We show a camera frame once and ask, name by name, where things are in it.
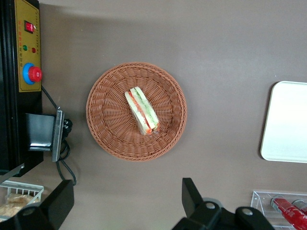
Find round brown wicker basket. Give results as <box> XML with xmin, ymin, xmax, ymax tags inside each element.
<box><xmin>85</xmin><ymin>62</ymin><xmax>188</xmax><ymax>162</ymax></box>

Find beige rectangular serving tray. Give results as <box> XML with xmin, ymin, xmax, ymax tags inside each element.
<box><xmin>260</xmin><ymin>81</ymin><xmax>307</xmax><ymax>161</ymax></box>

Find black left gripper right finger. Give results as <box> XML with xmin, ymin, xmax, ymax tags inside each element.
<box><xmin>171</xmin><ymin>177</ymin><xmax>238</xmax><ymax>230</ymax></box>

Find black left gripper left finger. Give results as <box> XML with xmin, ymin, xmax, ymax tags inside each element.
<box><xmin>9</xmin><ymin>179</ymin><xmax>75</xmax><ymax>230</ymax></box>

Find red emergency stop button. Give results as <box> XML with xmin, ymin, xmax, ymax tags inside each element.
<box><xmin>22</xmin><ymin>62</ymin><xmax>43</xmax><ymax>85</ymax></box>

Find yellow control panel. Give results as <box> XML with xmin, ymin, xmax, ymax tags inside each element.
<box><xmin>14</xmin><ymin>0</ymin><xmax>42</xmax><ymax>93</ymax></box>

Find black power cable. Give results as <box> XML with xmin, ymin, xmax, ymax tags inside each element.
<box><xmin>41</xmin><ymin>86</ymin><xmax>78</xmax><ymax>186</ymax></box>

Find triangle sandwich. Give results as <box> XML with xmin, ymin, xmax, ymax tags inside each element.
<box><xmin>124</xmin><ymin>86</ymin><xmax>161</xmax><ymax>135</ymax></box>

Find clear acrylic bottle rack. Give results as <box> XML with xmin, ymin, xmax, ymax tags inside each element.
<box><xmin>250</xmin><ymin>190</ymin><xmax>307</xmax><ymax>230</ymax></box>

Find white wire rack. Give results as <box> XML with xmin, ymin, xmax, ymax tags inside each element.
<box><xmin>0</xmin><ymin>180</ymin><xmax>45</xmax><ymax>222</ymax></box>

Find black sealing machine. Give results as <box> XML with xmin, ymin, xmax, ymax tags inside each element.
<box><xmin>0</xmin><ymin>0</ymin><xmax>44</xmax><ymax>178</ymax></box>

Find grey metal machine lever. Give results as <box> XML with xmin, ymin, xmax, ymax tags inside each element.
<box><xmin>0</xmin><ymin>162</ymin><xmax>25</xmax><ymax>184</ymax></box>

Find rice cracker snack pack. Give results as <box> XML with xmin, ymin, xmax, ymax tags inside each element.
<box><xmin>0</xmin><ymin>194</ymin><xmax>35</xmax><ymax>218</ymax></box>

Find red rocker switch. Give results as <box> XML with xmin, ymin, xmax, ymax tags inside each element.
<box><xmin>24</xmin><ymin>21</ymin><xmax>35</xmax><ymax>34</ymax></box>

